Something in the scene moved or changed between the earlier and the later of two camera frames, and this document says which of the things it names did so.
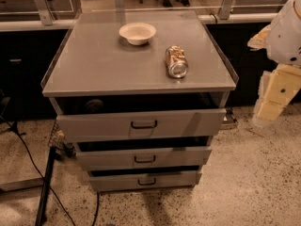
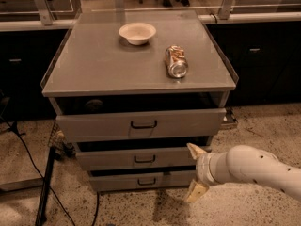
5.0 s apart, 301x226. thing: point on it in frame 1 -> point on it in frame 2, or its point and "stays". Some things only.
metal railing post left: (42, 5) stays
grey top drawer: (109, 126) stays
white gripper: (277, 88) -> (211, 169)
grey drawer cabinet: (142, 94) stays
